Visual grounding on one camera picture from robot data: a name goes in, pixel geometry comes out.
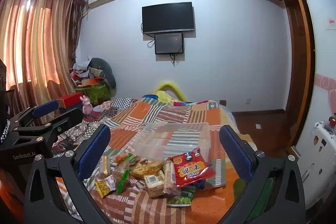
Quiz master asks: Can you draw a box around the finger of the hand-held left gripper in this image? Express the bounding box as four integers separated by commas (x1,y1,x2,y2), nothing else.
9,100,59,127
13,108,84,147

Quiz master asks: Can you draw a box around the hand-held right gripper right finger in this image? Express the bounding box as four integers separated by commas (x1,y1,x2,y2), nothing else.
219,124,306,224

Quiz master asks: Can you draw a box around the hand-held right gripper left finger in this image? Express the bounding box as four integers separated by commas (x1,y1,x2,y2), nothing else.
24,124,116,224

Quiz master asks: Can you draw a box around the yellow bean snack packet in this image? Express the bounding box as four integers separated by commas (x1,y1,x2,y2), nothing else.
95,178,116,199

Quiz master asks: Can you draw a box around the red snack packet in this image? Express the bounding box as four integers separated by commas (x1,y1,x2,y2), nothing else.
171,147,216,187

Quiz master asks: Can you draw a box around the golden fried snack packet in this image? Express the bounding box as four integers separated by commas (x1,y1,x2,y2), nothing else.
130,158,164,179

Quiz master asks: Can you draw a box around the clear plastic storage box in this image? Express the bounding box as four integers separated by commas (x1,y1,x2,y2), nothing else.
131,122,212,163

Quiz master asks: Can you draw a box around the beige block snack packet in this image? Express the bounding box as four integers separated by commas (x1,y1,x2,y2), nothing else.
144,170,166,198

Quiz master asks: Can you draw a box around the long biscuit packet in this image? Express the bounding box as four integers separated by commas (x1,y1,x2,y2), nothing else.
163,161,177,195

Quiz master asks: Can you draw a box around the green pea cup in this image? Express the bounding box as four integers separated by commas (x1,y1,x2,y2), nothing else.
167,187,195,207

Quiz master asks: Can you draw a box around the gold strip snack packet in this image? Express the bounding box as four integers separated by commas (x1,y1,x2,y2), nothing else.
100,155,112,178

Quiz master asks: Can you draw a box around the red box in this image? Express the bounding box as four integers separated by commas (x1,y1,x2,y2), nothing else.
56,92,84,109

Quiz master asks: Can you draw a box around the pink plush toy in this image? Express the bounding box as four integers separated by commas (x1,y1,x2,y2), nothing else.
82,95,93,116

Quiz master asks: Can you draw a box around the orange snack packet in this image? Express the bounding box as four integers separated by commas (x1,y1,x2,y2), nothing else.
114,153,135,165

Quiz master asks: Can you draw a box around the green-edged snack bag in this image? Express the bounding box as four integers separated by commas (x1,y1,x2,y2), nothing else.
112,163,131,193

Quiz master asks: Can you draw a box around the green box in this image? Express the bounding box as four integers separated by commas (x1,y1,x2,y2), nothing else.
88,83,110,105

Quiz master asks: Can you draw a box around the pile of clothes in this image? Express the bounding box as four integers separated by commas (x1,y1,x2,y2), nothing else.
69,57,117,96

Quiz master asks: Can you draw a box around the pink striped curtain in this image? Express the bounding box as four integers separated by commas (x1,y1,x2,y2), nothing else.
0,0,88,122

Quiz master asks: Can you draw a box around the white appliance with stickers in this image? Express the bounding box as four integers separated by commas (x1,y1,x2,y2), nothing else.
296,120,336,212

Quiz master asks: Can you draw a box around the yellow pillow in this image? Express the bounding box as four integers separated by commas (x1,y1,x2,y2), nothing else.
142,80,186,103

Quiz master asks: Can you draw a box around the small wall monitor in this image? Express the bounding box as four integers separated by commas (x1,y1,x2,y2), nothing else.
154,32,184,55

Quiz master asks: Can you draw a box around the large wall television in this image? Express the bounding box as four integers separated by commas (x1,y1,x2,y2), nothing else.
142,2,195,35

